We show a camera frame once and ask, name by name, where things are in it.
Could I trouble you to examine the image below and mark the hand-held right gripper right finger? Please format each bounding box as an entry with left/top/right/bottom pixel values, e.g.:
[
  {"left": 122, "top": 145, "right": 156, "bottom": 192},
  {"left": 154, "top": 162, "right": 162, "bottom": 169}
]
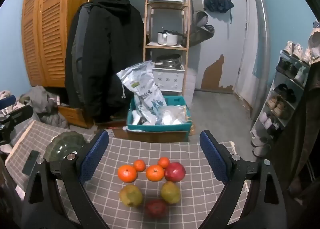
[{"left": 199, "top": 130, "right": 287, "bottom": 229}]

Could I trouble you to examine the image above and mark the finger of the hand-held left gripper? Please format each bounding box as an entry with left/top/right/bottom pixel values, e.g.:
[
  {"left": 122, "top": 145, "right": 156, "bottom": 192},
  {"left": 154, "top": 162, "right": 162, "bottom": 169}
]
[
  {"left": 0, "top": 105, "right": 34, "bottom": 132},
  {"left": 0, "top": 95, "right": 16, "bottom": 109}
]

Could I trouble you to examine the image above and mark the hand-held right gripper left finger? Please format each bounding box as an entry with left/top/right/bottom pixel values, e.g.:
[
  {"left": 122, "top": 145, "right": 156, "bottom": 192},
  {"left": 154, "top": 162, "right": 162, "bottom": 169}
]
[{"left": 21, "top": 129, "right": 110, "bottom": 229}]

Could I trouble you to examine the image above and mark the dark green glass plate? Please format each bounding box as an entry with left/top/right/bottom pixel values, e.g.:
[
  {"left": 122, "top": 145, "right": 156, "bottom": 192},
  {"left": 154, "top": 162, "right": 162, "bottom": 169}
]
[{"left": 44, "top": 131, "right": 87, "bottom": 162}]

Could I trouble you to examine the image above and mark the orange tangerine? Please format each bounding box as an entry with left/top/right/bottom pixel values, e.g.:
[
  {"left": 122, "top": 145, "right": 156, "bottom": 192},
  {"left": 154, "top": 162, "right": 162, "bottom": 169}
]
[
  {"left": 157, "top": 157, "right": 170, "bottom": 169},
  {"left": 146, "top": 165, "right": 165, "bottom": 182},
  {"left": 133, "top": 160, "right": 147, "bottom": 172},
  {"left": 117, "top": 165, "right": 138, "bottom": 183}
]

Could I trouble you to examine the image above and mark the red apple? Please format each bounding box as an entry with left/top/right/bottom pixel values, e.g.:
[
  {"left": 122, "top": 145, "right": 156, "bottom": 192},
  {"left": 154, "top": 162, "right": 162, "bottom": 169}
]
[
  {"left": 164, "top": 162, "right": 186, "bottom": 182},
  {"left": 146, "top": 199, "right": 167, "bottom": 219}
]

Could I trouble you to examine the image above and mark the yellow-green pear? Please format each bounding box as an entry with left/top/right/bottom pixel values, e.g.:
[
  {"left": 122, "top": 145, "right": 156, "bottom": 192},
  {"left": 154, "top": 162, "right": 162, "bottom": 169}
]
[
  {"left": 160, "top": 181, "right": 181, "bottom": 205},
  {"left": 119, "top": 184, "right": 143, "bottom": 207}
]

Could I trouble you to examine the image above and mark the grey clothes pile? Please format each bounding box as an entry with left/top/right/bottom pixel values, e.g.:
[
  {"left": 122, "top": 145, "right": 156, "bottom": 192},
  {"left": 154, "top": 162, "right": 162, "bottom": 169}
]
[{"left": 21, "top": 85, "right": 69, "bottom": 129}]

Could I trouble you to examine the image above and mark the black smartphone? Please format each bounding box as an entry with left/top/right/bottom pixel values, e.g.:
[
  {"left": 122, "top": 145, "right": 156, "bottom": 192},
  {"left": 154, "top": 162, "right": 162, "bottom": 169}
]
[{"left": 22, "top": 151, "right": 40, "bottom": 175}]

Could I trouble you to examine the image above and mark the grey checked tablecloth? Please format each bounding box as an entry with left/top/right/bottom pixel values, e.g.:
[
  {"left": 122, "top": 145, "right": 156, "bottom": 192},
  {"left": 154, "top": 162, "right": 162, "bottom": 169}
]
[{"left": 4, "top": 120, "right": 250, "bottom": 229}]

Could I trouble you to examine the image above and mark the wooden drawer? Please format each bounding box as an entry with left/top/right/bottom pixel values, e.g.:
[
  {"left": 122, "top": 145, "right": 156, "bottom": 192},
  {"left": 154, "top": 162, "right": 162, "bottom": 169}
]
[{"left": 58, "top": 105, "right": 94, "bottom": 129}]

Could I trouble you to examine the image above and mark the clear plastic bag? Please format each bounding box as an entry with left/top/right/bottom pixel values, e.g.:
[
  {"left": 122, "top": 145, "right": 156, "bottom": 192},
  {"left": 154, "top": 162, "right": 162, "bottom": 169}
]
[{"left": 155, "top": 105, "right": 188, "bottom": 126}]

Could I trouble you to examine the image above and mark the teal plastic crate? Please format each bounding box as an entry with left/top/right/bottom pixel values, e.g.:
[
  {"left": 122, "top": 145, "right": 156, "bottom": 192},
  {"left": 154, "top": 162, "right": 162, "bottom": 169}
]
[{"left": 126, "top": 95, "right": 192, "bottom": 132}]

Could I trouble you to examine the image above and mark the brown cardboard box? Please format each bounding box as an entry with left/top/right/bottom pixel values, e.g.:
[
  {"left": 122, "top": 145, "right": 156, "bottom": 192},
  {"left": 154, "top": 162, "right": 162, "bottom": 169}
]
[{"left": 112, "top": 128, "right": 189, "bottom": 144}]

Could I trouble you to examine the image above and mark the wooden louvred wardrobe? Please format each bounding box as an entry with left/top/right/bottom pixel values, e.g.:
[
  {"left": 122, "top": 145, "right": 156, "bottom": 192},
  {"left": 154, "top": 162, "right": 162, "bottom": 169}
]
[{"left": 21, "top": 0, "right": 88, "bottom": 88}]

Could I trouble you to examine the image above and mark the dark grey jacket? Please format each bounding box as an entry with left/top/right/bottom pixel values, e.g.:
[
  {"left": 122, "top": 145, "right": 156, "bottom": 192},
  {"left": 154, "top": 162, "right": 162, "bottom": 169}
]
[{"left": 64, "top": 2, "right": 94, "bottom": 109}]

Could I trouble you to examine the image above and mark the white printed rice bag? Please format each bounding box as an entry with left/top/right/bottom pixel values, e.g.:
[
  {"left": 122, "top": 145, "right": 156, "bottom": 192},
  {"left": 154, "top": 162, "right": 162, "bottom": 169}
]
[{"left": 116, "top": 60, "right": 167, "bottom": 119}]

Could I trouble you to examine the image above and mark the white perforated drawer box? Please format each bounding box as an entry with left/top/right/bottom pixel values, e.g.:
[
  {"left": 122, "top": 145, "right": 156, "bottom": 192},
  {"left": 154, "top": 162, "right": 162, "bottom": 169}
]
[{"left": 152, "top": 67, "right": 185, "bottom": 92}]

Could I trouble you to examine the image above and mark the black hooded coat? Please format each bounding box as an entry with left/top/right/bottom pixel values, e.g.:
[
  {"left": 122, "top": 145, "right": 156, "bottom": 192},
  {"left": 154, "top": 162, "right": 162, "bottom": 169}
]
[{"left": 82, "top": 0, "right": 145, "bottom": 123}]

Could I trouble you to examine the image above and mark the steel steamer pot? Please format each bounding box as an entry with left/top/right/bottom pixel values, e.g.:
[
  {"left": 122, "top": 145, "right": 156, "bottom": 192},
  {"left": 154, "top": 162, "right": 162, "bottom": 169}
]
[{"left": 154, "top": 54, "right": 182, "bottom": 70}]

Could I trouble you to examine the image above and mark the pale door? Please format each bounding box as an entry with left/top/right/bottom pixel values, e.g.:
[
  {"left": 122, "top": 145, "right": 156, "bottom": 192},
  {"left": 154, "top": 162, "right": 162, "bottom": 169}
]
[{"left": 192, "top": 0, "right": 248, "bottom": 92}]

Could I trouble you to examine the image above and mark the wooden shelf rack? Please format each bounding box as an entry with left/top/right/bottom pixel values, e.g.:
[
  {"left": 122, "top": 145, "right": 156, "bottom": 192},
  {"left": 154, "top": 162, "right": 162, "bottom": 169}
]
[{"left": 143, "top": 0, "right": 191, "bottom": 97}]

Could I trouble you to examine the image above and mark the white pot with lid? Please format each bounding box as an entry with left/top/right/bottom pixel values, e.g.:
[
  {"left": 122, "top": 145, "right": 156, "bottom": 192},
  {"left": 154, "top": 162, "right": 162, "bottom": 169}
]
[{"left": 157, "top": 30, "right": 187, "bottom": 46}]

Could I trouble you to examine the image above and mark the grey cap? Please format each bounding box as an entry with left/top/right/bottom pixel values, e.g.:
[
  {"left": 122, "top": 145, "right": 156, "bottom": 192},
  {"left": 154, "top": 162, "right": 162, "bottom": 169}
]
[{"left": 192, "top": 11, "right": 209, "bottom": 27}]

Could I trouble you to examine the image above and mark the pale crumpled bag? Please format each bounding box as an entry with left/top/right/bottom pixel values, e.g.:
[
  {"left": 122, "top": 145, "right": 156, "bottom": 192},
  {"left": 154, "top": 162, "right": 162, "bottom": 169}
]
[{"left": 307, "top": 21, "right": 320, "bottom": 64}]

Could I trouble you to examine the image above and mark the dark blue umbrella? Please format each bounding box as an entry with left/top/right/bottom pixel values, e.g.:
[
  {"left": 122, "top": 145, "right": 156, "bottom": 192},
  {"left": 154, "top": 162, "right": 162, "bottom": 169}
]
[{"left": 203, "top": 0, "right": 235, "bottom": 24}]

